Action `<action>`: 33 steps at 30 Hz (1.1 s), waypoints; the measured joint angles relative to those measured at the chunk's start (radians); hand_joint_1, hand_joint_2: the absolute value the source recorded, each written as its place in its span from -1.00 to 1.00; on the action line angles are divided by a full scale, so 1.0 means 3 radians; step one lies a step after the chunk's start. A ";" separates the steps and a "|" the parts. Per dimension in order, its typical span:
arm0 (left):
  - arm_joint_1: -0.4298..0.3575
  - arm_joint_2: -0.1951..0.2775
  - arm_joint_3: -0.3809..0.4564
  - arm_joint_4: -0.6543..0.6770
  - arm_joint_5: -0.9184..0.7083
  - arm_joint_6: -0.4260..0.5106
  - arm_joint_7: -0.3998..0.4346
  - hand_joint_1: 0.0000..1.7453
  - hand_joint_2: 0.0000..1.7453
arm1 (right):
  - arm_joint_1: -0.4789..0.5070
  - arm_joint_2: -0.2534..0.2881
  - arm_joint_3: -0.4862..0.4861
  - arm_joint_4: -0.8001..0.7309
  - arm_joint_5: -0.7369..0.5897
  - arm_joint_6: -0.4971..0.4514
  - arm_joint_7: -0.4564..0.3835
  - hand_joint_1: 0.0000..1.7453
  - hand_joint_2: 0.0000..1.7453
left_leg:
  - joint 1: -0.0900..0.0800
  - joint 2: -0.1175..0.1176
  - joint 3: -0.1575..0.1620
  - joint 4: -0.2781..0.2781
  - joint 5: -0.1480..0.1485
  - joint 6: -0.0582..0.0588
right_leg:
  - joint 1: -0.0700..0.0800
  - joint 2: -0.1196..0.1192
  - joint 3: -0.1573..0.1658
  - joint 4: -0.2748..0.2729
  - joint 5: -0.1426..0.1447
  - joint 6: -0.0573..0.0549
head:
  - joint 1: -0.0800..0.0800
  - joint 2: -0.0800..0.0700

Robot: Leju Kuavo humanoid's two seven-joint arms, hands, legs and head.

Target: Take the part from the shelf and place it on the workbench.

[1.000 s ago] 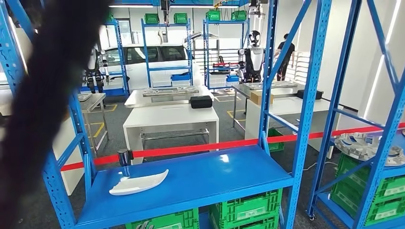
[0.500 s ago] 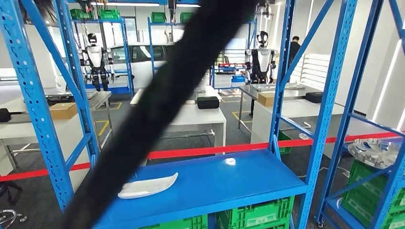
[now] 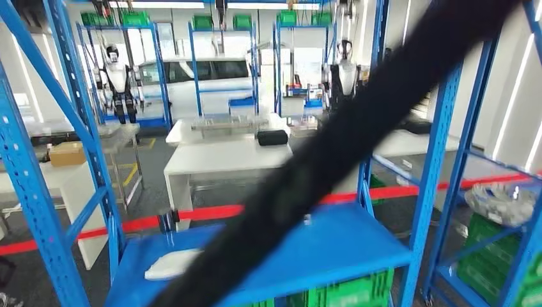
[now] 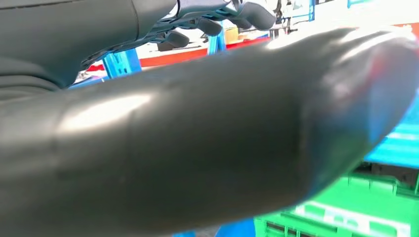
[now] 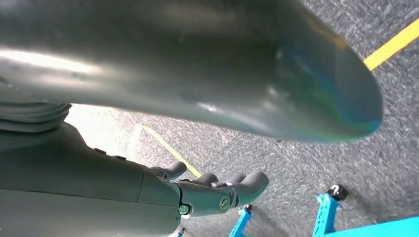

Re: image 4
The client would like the red barrier belt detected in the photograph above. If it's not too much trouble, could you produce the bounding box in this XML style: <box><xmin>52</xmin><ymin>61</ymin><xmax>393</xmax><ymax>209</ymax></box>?
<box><xmin>86</xmin><ymin>23</ymin><xmax>419</xmax><ymax>73</ymax></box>

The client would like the brown cardboard box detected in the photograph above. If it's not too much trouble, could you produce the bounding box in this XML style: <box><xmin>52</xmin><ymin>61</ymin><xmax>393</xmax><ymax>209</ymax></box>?
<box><xmin>224</xmin><ymin>27</ymin><xmax>240</xmax><ymax>43</ymax></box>

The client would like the green plastic crate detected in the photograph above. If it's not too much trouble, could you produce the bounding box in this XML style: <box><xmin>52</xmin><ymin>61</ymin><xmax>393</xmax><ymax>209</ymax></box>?
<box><xmin>253</xmin><ymin>170</ymin><xmax>419</xmax><ymax>237</ymax></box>

